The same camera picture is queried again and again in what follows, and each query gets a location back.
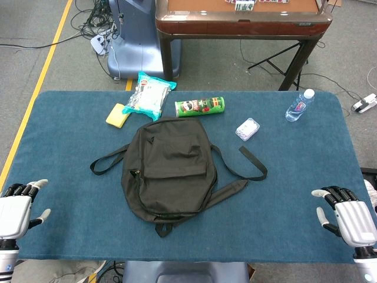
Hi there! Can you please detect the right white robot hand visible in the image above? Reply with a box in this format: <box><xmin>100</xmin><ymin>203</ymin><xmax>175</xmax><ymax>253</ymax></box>
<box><xmin>311</xmin><ymin>185</ymin><xmax>377</xmax><ymax>248</ymax></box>

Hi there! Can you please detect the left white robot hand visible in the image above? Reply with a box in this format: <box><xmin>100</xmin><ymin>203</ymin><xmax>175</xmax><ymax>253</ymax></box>
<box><xmin>0</xmin><ymin>179</ymin><xmax>51</xmax><ymax>241</ymax></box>

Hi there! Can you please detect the black fabric backpack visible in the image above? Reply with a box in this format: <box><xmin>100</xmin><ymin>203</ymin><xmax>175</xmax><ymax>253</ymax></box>
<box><xmin>90</xmin><ymin>116</ymin><xmax>269</xmax><ymax>238</ymax></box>

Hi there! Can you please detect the teal clear snack bag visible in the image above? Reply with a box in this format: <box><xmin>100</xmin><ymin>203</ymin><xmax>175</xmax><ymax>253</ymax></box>
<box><xmin>122</xmin><ymin>71</ymin><xmax>177</xmax><ymax>122</ymax></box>

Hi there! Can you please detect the white crumpled cloth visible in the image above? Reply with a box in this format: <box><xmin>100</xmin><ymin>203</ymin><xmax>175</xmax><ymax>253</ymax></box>
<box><xmin>363</xmin><ymin>179</ymin><xmax>377</xmax><ymax>209</ymax></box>

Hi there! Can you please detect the blue carpet table cover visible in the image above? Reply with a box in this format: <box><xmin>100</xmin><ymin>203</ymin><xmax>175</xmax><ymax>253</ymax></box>
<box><xmin>0</xmin><ymin>90</ymin><xmax>377</xmax><ymax>265</ymax></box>

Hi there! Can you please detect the white power strip black plug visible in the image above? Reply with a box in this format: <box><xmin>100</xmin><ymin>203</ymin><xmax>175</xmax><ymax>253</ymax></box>
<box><xmin>352</xmin><ymin>93</ymin><xmax>377</xmax><ymax>114</ymax></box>

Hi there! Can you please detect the clear water bottle white cap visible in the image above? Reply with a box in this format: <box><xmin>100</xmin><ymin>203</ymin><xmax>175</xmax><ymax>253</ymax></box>
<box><xmin>285</xmin><ymin>88</ymin><xmax>316</xmax><ymax>123</ymax></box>

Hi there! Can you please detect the yellow sponge block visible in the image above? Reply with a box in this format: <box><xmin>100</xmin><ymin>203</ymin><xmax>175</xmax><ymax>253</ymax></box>
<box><xmin>105</xmin><ymin>103</ymin><xmax>130</xmax><ymax>129</ymax></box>

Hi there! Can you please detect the small clear plastic box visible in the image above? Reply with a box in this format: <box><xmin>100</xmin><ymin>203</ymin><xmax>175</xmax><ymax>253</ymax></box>
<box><xmin>235</xmin><ymin>117</ymin><xmax>260</xmax><ymax>142</ymax></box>

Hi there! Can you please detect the blue-grey robot torso base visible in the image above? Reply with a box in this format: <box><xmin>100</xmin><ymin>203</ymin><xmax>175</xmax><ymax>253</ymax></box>
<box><xmin>122</xmin><ymin>261</ymin><xmax>250</xmax><ymax>283</ymax></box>

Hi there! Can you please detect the white power strip with plugs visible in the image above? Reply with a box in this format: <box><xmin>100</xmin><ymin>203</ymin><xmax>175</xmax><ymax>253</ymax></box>
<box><xmin>90</xmin><ymin>29</ymin><xmax>115</xmax><ymax>55</ymax></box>

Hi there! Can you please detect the green Pringles can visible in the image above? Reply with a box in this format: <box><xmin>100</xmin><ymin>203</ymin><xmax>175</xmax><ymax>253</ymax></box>
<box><xmin>174</xmin><ymin>96</ymin><xmax>226</xmax><ymax>118</ymax></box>

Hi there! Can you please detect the blue-grey machine base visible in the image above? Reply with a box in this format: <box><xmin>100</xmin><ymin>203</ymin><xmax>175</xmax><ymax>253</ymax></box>
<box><xmin>107</xmin><ymin>0</ymin><xmax>183</xmax><ymax>80</ymax></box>

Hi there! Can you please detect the brown mahjong table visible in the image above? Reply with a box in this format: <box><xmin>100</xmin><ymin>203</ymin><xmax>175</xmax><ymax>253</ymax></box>
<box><xmin>155</xmin><ymin>0</ymin><xmax>333</xmax><ymax>91</ymax></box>

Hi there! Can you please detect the face-up mahjong tile row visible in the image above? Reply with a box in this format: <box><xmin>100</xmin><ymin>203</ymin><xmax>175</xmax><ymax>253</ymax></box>
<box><xmin>225</xmin><ymin>0</ymin><xmax>291</xmax><ymax>12</ymax></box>

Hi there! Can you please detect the long black floor cable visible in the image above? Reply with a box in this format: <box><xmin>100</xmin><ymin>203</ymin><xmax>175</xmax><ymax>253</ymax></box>
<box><xmin>0</xmin><ymin>31</ymin><xmax>92</xmax><ymax>50</ymax></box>

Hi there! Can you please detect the black cable tangle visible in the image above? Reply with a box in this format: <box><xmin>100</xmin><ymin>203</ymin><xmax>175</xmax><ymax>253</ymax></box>
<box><xmin>73</xmin><ymin>0</ymin><xmax>124</xmax><ymax>39</ymax></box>

